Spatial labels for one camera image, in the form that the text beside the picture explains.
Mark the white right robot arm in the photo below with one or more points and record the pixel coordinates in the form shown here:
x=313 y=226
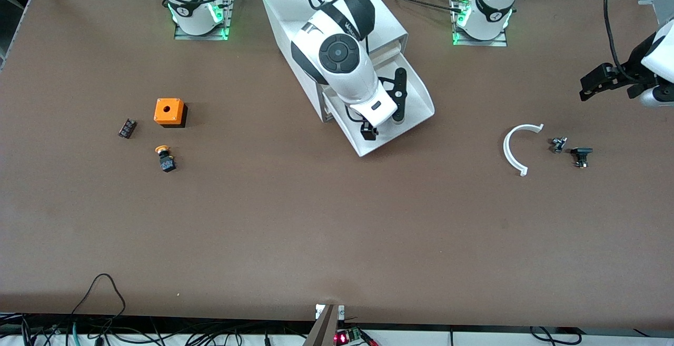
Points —
x=342 y=56

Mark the grey metal camera post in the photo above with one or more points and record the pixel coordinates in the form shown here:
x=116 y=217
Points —
x=324 y=330

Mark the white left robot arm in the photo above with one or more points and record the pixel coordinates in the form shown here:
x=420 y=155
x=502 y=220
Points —
x=492 y=9

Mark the small black plastic component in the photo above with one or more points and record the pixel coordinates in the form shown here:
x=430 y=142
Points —
x=581 y=151

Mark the circuit board with red light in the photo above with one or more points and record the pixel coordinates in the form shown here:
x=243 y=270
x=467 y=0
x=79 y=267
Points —
x=347 y=336

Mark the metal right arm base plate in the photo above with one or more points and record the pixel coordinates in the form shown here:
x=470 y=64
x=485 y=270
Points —
x=184 y=36

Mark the white curved plastic arc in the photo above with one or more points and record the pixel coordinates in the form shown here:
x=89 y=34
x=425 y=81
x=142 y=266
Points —
x=506 y=148

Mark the white post bracket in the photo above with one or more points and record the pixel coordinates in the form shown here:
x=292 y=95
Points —
x=341 y=312

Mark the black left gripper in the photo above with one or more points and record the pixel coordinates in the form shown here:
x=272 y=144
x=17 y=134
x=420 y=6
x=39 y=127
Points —
x=627 y=72

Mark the orange button enclosure box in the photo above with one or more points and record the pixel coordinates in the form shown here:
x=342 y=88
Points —
x=169 y=115

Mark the small grey metal component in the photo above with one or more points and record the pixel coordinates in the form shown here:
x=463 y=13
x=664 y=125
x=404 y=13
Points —
x=558 y=145

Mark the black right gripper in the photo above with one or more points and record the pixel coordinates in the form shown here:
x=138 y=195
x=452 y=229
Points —
x=368 y=131

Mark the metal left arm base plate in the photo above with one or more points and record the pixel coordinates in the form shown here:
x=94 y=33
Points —
x=495 y=43

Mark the yellow push button switch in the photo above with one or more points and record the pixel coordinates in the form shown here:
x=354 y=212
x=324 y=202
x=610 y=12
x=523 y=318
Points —
x=167 y=164

